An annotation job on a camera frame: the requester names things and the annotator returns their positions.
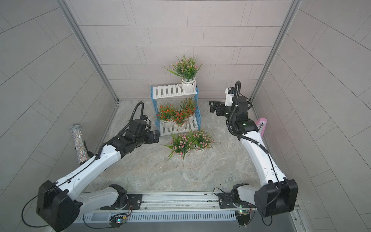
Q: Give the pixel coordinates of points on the controller board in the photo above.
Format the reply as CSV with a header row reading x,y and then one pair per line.
x,y
243,217
116,221

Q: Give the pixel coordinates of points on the left controller board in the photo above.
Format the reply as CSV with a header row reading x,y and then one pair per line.
x,y
116,221

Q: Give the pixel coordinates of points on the red flower pot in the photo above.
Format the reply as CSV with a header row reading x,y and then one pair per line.
x,y
188,105
165,115
179,119

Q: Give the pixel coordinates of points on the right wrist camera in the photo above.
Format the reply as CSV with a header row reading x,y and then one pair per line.
x,y
229,96

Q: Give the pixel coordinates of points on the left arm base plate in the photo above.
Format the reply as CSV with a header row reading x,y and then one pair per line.
x,y
130,201

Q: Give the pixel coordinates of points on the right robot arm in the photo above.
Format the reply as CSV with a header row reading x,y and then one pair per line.
x,y
276,194

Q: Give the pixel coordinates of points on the aluminium rail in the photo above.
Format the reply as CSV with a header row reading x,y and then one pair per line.
x,y
167,207

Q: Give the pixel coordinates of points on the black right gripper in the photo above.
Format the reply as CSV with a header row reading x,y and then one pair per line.
x,y
221,112

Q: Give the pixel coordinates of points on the silver glitter cylinder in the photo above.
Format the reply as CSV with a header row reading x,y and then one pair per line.
x,y
81,151

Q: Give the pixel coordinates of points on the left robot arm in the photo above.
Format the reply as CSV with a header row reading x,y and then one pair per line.
x,y
60,203

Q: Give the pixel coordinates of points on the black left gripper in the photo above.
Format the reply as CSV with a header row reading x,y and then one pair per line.
x,y
151,139

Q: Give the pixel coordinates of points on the blue white wooden rack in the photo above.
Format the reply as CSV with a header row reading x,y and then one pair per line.
x,y
174,94

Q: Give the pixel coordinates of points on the pink metronome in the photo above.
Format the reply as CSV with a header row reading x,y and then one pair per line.
x,y
261,125

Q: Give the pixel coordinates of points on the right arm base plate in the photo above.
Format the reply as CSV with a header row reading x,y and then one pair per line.
x,y
226,201

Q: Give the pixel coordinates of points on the right controller board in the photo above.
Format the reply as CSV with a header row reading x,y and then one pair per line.
x,y
243,217

